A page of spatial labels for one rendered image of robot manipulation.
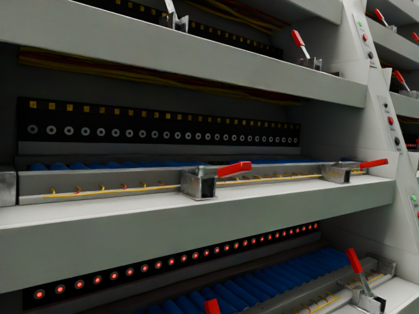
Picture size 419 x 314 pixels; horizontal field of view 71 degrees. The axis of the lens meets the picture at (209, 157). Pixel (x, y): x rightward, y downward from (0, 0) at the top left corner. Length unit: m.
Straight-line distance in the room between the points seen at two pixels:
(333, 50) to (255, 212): 0.48
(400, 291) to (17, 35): 0.63
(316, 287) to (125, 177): 0.33
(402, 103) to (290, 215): 0.51
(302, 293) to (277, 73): 0.32
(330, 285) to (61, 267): 0.40
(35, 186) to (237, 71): 0.26
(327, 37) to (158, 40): 0.48
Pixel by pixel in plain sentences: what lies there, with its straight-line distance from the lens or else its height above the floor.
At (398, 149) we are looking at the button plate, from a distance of 0.69.
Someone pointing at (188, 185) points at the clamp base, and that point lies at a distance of 0.31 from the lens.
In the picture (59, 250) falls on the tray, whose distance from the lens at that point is 0.25.
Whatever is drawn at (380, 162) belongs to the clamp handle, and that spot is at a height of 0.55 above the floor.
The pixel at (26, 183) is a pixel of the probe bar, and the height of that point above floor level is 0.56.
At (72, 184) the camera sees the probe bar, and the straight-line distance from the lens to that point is 0.29.
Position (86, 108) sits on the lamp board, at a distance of 0.43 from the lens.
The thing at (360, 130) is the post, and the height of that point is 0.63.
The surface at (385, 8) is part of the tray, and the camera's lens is 1.29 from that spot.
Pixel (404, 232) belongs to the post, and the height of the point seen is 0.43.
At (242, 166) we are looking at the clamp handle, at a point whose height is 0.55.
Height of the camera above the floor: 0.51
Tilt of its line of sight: 12 degrees up
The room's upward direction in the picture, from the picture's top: 10 degrees counter-clockwise
